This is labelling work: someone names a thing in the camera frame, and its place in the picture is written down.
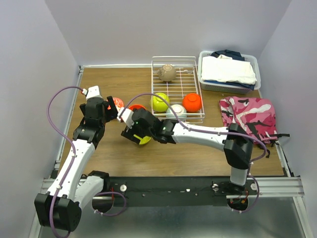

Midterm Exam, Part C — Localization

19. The white bowl orange pattern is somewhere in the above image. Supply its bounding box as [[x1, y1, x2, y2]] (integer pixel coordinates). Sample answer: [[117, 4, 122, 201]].
[[113, 97, 124, 111]]

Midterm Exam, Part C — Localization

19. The lime green bowl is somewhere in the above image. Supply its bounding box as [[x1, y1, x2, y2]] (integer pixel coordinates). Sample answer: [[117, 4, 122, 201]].
[[150, 92, 170, 113], [134, 134, 151, 145]]

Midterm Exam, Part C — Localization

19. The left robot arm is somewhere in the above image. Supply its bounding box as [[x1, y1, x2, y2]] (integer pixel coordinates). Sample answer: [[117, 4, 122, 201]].
[[34, 95, 118, 237]]

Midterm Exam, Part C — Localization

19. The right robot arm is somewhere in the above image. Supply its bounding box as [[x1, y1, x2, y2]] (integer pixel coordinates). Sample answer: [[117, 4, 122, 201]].
[[117, 108, 253, 194]]

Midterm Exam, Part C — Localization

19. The lime green bowl front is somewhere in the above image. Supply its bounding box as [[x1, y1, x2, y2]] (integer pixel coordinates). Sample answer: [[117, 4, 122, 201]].
[[150, 92, 170, 113]]

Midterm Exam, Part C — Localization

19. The teal checked white bowl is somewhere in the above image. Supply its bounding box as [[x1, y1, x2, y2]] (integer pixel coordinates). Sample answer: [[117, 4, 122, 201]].
[[165, 104, 187, 121]]

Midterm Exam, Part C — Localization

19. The beige floral ceramic bowl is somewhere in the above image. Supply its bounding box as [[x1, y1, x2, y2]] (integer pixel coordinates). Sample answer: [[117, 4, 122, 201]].
[[158, 64, 176, 82]]

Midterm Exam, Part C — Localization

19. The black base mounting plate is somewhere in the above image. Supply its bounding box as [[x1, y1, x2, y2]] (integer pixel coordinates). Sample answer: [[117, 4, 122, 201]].
[[102, 176, 257, 208]]

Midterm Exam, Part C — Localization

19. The grey perforated laundry basket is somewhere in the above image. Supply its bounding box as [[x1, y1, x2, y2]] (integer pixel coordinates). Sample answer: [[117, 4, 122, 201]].
[[198, 51, 261, 94]]

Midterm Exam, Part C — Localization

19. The white folded towel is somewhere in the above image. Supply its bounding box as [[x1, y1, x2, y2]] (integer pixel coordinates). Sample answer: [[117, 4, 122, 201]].
[[201, 56, 257, 85]]

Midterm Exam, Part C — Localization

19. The pink camouflage bag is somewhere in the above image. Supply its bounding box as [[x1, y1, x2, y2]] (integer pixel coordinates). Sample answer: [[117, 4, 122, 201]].
[[219, 96, 290, 146]]

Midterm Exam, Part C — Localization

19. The dark blue cloth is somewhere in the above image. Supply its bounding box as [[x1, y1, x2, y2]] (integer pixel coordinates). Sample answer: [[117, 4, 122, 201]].
[[211, 50, 245, 61]]

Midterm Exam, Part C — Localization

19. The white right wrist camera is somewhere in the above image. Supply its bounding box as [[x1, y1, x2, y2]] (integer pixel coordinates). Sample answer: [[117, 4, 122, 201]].
[[117, 107, 134, 124]]

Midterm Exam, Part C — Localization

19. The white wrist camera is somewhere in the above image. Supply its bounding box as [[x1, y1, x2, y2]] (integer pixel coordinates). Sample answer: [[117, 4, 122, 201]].
[[117, 107, 134, 124], [86, 86, 103, 100]]

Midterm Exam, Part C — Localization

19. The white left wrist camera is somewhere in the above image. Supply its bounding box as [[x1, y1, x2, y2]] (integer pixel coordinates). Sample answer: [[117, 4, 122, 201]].
[[86, 86, 103, 100]]

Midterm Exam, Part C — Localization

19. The white wire dish rack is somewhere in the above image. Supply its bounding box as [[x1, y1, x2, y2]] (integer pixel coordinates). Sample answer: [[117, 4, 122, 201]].
[[151, 56, 206, 124]]

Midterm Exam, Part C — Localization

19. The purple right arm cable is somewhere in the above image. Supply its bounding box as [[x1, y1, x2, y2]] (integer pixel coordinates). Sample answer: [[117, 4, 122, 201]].
[[122, 93, 270, 214]]

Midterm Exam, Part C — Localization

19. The aluminium frame rail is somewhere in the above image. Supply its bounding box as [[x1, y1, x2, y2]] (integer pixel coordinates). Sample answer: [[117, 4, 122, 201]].
[[226, 176, 305, 199]]

